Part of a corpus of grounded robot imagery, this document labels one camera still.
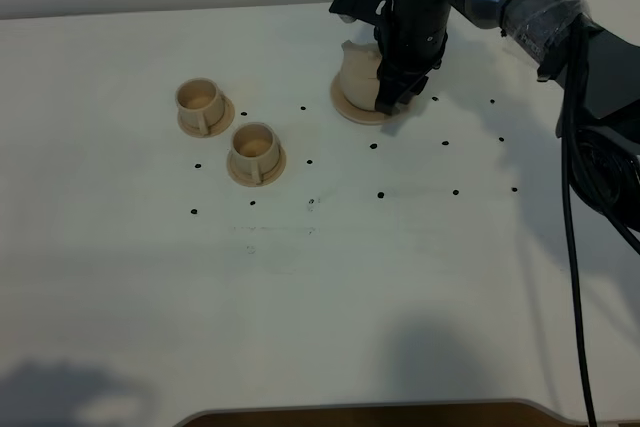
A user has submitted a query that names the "far beige teacup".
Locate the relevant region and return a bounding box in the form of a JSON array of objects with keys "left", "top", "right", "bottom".
[{"left": 175, "top": 78, "right": 225, "bottom": 137}]

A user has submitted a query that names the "near beige teacup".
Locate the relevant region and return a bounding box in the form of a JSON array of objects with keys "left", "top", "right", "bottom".
[{"left": 231, "top": 123, "right": 280, "bottom": 185}]

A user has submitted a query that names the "beige teapot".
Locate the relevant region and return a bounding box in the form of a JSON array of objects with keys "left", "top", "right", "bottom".
[{"left": 338, "top": 41, "right": 382, "bottom": 112}]

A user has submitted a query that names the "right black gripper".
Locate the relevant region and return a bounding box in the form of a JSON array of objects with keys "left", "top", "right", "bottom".
[{"left": 374, "top": 0, "right": 449, "bottom": 116}]

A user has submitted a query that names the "beige teacup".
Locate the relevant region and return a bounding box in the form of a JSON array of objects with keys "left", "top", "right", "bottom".
[
  {"left": 175, "top": 78, "right": 225, "bottom": 137},
  {"left": 231, "top": 123, "right": 280, "bottom": 185}
]

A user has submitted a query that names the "round beige teapot saucer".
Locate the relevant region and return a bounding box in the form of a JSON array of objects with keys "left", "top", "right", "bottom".
[{"left": 330, "top": 77, "right": 412, "bottom": 126}]

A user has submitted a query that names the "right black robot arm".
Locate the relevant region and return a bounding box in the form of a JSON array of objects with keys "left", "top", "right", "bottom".
[{"left": 376, "top": 0, "right": 639, "bottom": 233}]

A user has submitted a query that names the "near beige cup saucer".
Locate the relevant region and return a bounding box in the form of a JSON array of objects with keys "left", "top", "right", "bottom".
[{"left": 226, "top": 144, "right": 286, "bottom": 187}]

